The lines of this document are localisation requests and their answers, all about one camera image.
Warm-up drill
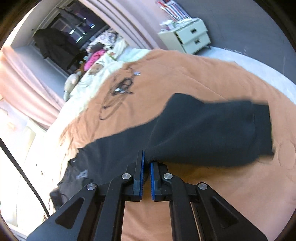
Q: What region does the black t-shirt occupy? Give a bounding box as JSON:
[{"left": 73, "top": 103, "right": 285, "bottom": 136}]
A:
[{"left": 50, "top": 93, "right": 273, "bottom": 209}]

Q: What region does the orange-brown blanket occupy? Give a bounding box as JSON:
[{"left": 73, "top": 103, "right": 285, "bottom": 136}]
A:
[{"left": 41, "top": 49, "right": 296, "bottom": 241}]

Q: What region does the cream quilt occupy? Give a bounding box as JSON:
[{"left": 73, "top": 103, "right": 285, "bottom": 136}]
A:
[{"left": 46, "top": 38, "right": 151, "bottom": 130}]

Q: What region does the beige plush toy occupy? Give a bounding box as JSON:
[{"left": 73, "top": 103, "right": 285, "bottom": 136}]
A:
[{"left": 63, "top": 71, "right": 82, "bottom": 101}]

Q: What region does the pink curtain left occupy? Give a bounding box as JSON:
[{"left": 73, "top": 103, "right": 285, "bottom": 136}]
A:
[{"left": 1, "top": 46, "right": 65, "bottom": 129}]

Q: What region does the pink curtain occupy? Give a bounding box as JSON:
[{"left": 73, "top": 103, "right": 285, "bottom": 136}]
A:
[
  {"left": 81, "top": 0, "right": 168, "bottom": 50},
  {"left": 1, "top": 46, "right": 65, "bottom": 129}
]

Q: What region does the pink garment on bed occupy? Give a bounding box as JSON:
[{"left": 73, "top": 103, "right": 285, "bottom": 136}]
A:
[{"left": 84, "top": 49, "right": 106, "bottom": 71}]

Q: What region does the cream bedside cabinet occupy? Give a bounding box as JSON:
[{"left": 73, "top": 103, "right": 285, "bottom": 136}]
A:
[{"left": 158, "top": 18, "right": 211, "bottom": 54}]

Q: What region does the dark hanging coat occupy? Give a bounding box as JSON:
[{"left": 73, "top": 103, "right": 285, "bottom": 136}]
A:
[{"left": 33, "top": 28, "right": 86, "bottom": 71}]

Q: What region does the floral pillow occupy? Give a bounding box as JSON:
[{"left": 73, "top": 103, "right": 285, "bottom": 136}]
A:
[{"left": 86, "top": 28, "right": 117, "bottom": 52}]

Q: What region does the pink curtain right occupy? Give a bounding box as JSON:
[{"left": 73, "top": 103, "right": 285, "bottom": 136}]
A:
[{"left": 81, "top": 0, "right": 168, "bottom": 50}]

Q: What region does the striped bag on cabinet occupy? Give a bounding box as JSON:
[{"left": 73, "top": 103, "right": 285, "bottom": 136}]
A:
[{"left": 155, "top": 1, "right": 191, "bottom": 22}]

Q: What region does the black cable near camera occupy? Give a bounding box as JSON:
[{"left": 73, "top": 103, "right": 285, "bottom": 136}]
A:
[{"left": 0, "top": 138, "right": 50, "bottom": 218}]

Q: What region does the coiled black cable on bed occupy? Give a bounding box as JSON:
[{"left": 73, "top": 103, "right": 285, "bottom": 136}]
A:
[{"left": 99, "top": 67, "right": 141, "bottom": 121}]

